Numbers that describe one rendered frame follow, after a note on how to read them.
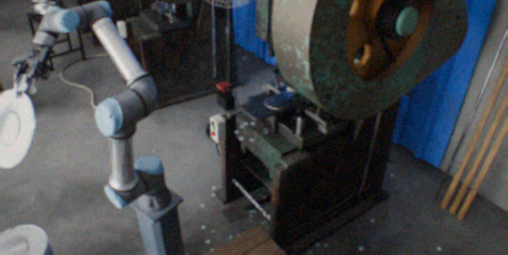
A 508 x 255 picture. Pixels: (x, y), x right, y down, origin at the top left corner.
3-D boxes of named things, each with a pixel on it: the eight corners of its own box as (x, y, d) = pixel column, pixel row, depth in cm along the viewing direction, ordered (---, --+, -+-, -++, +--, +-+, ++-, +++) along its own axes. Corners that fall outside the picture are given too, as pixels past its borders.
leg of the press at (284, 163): (276, 267, 193) (290, 126, 146) (263, 252, 201) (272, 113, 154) (389, 197, 239) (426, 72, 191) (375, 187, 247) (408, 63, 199)
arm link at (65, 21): (84, 4, 129) (72, 7, 135) (56, 12, 121) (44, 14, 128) (91, 26, 131) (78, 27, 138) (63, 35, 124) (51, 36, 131)
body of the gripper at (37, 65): (31, 75, 126) (44, 44, 128) (15, 70, 128) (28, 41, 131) (47, 82, 133) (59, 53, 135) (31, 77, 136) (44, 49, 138)
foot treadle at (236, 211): (230, 228, 201) (230, 222, 198) (221, 216, 208) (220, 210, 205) (313, 187, 230) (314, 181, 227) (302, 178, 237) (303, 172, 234)
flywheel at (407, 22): (299, 32, 97) (455, -145, 100) (254, 11, 111) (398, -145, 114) (373, 147, 149) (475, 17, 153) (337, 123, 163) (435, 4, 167)
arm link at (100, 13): (176, 98, 135) (105, -9, 137) (151, 110, 128) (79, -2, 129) (164, 111, 144) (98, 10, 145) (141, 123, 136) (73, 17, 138)
